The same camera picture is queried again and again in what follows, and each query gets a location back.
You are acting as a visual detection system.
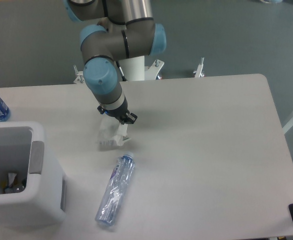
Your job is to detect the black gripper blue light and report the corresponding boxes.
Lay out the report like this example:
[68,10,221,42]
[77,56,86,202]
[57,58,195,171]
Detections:
[97,101,138,125]

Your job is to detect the white paper trash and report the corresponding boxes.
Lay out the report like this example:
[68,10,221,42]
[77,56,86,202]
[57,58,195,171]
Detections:
[97,116,131,148]

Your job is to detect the clear plastic bottle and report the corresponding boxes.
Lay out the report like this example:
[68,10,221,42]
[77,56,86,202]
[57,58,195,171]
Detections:
[95,151,135,227]

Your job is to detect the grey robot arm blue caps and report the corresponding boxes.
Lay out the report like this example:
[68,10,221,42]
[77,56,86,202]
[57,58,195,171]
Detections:
[63,0,167,125]

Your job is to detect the white trash can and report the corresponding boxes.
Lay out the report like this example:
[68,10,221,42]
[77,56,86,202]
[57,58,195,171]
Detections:
[0,121,66,227]

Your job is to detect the trash inside the can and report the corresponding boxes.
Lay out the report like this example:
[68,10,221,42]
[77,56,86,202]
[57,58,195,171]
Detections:
[2,172,27,194]

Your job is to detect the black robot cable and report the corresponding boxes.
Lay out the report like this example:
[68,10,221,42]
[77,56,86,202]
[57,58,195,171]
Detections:
[116,59,127,82]

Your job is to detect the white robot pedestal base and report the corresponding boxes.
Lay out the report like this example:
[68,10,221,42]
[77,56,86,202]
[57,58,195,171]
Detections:
[73,56,205,84]

